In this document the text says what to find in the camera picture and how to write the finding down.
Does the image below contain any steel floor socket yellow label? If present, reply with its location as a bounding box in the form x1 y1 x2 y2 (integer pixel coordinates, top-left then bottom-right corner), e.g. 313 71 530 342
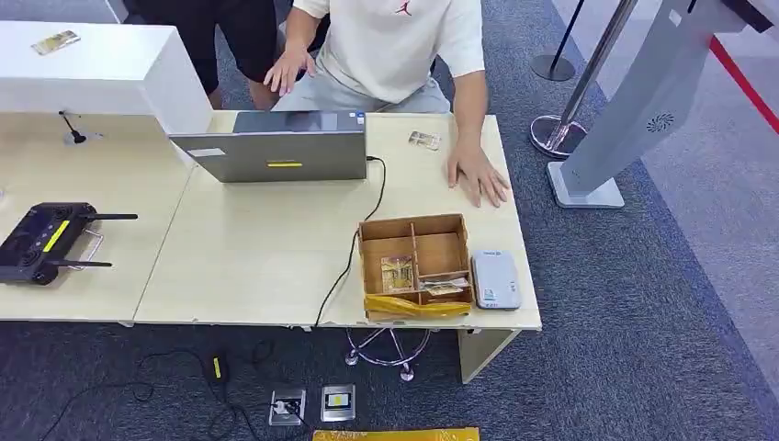
321 383 357 424

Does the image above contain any black chair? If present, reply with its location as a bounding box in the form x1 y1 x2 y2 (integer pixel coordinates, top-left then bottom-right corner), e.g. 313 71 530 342
307 13 333 55

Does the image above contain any black stanchion post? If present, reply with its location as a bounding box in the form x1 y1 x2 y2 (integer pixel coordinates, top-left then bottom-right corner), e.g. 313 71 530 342
530 0 587 83

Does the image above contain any red barrier belt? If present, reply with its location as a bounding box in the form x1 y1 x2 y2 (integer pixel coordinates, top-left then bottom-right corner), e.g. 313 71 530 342
708 36 779 135

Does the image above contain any seated person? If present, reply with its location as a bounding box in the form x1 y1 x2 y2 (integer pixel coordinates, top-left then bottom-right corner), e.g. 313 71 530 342
263 0 513 209

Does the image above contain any standing person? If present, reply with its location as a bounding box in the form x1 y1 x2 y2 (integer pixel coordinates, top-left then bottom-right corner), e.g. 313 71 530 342
124 0 281 111

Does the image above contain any person's right hand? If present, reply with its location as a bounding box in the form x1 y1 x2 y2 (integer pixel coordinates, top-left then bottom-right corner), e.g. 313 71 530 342
263 47 318 97

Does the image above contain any wooden compartment box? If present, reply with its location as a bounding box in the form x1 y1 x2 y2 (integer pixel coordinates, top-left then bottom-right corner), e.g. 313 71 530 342
357 213 475 322

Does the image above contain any pale desk leg panel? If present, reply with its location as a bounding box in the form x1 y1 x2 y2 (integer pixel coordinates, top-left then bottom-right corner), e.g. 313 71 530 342
457 329 522 385

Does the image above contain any black remote controller with antennas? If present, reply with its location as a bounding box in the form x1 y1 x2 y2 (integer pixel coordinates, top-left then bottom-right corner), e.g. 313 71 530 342
0 202 140 286

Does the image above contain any black laptop cable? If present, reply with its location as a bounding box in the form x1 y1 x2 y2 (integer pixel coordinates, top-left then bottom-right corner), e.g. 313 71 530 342
313 156 388 329

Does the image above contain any yellow floor strip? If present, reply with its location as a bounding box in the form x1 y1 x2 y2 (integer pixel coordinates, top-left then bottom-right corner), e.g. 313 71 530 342
311 427 480 441

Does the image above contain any steel floor socket with plug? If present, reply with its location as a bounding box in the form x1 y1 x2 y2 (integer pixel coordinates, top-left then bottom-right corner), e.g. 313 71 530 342
268 388 308 427

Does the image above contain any small black desk microphone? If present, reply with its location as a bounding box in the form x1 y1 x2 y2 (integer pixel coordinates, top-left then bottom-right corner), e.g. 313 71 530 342
59 109 88 146

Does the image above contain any person's left hand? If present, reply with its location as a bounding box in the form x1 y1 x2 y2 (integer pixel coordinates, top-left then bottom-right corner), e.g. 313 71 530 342
446 142 513 209

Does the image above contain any grey laptop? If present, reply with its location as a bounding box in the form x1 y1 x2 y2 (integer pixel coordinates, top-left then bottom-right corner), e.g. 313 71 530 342
169 109 368 184

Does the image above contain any gold patterned card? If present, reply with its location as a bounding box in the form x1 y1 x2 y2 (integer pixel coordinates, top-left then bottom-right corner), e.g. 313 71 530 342
408 130 442 153
380 255 416 294

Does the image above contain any chrome stanchion post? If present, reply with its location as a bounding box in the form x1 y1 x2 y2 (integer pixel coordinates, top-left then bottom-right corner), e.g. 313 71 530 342
529 0 640 161

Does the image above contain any white kiosk stand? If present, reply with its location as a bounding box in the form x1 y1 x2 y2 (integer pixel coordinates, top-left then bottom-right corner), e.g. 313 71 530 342
546 0 777 210

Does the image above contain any chrome stool base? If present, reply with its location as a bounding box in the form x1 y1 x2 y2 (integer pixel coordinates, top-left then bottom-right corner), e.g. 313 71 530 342
344 328 432 383

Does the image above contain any white counter block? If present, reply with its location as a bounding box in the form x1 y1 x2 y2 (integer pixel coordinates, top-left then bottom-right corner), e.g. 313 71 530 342
0 19 214 135

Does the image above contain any yellow tape strip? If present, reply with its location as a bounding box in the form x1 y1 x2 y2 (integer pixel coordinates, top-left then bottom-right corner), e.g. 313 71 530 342
364 293 473 319

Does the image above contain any grey card reader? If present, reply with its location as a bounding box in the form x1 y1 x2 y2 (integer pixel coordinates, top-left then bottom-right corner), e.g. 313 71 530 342
471 250 523 311

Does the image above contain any black floor cable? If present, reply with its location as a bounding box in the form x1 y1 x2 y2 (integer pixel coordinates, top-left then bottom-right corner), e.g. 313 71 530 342
36 339 312 441

